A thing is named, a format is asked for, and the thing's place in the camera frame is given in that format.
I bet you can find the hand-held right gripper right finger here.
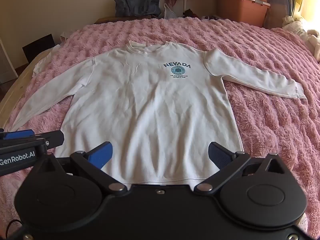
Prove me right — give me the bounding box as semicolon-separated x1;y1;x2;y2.
194;142;290;197

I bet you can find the white printed sweatshirt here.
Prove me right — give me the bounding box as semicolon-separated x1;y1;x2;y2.
11;41;307;187

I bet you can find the white plastic bag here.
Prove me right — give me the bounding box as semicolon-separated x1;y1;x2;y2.
164;2;184;19

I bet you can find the white plush bundle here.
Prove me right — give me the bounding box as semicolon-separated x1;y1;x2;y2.
282;15;320;62

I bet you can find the white cloth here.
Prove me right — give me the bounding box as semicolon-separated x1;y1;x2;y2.
32;44;62;74

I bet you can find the white door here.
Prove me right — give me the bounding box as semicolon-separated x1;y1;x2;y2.
0;37;19;85

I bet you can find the black flat panel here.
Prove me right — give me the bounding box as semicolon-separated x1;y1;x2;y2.
22;34;55;62

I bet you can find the wooden bedside bench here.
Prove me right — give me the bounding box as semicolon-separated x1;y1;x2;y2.
95;15;152;25

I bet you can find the pink fluffy blanket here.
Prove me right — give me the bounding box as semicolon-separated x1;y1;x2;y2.
0;17;320;238

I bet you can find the dark blue duffel bag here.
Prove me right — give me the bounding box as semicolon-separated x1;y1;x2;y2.
113;0;162;19

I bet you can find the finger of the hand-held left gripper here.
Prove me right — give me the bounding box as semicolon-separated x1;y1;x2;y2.
32;130;65;148
0;129;35;140

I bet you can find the pink plastic storage box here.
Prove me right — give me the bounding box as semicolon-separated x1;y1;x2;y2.
215;0;271;28

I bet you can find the beige bed sheet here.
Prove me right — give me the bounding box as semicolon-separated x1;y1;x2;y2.
0;62;35;128

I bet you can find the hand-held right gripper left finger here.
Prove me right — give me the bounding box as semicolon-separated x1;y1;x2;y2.
37;142;127;196

